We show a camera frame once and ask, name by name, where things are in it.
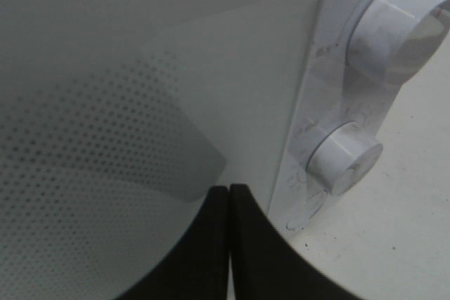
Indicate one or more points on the round white door button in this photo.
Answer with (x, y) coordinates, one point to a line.
(305, 210)

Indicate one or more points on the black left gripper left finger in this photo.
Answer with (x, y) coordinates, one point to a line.
(198, 265)

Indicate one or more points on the upper white power knob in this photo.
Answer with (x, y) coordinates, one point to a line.
(394, 39)

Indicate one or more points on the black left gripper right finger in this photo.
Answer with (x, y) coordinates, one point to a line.
(264, 265)

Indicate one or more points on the white microwave door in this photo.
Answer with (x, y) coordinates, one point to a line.
(117, 116)

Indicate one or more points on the white microwave oven body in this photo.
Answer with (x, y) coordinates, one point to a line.
(331, 94)

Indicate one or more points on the white timer knob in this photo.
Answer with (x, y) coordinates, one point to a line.
(343, 158)

